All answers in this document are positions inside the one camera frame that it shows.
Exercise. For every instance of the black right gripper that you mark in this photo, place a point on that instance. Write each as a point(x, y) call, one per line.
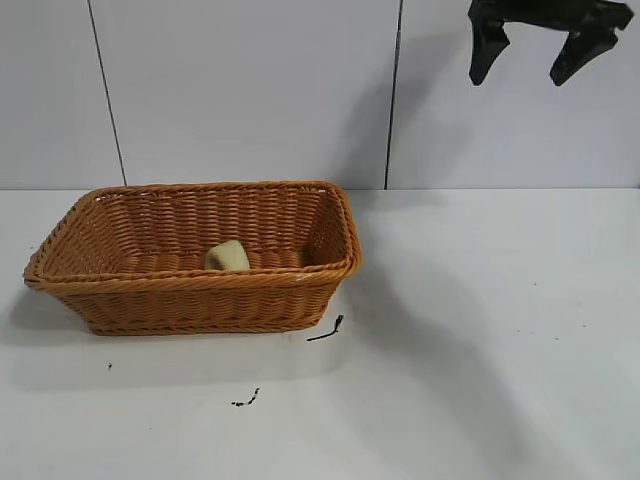
point(545, 12)

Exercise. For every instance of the pale yellow egg yolk pastry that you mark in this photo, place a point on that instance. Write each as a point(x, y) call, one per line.
point(227, 257)

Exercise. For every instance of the brown woven wicker basket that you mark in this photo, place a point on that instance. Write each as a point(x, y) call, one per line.
point(200, 295)

